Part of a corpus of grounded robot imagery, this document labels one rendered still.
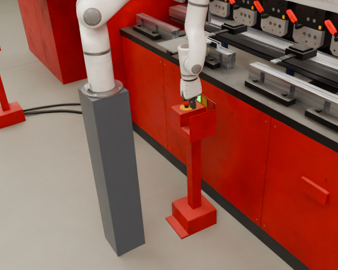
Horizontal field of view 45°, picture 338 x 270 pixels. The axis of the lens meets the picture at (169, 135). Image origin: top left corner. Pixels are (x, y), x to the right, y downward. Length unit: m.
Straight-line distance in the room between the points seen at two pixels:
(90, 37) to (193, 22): 0.45
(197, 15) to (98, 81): 0.52
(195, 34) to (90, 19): 0.46
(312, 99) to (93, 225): 1.51
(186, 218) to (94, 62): 1.11
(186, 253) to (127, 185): 0.56
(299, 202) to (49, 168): 1.89
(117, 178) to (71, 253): 0.63
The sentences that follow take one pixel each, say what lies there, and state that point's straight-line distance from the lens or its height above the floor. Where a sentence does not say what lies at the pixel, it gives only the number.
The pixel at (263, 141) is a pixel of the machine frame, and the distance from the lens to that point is 2.11.
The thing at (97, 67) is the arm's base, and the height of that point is 1.13.
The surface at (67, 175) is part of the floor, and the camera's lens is 3.11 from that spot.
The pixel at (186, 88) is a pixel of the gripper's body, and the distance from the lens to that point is 1.98.
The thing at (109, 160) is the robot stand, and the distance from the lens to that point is 2.02.
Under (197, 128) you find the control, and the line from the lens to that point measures 2.08.
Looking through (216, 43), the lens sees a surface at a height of 1.00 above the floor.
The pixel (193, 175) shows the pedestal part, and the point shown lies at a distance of 2.34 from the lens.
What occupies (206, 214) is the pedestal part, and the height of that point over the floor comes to 0.12.
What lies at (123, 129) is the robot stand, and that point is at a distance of 1.97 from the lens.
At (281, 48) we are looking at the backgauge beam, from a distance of 2.40.
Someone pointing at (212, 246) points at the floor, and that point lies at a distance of 2.46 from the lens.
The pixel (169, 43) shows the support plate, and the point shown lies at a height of 1.00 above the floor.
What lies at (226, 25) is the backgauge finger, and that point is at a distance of 2.65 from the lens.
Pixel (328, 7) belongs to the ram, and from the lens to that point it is 1.81.
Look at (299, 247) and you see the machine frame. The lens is 2.27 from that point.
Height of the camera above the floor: 1.82
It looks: 32 degrees down
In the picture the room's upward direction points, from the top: 3 degrees counter-clockwise
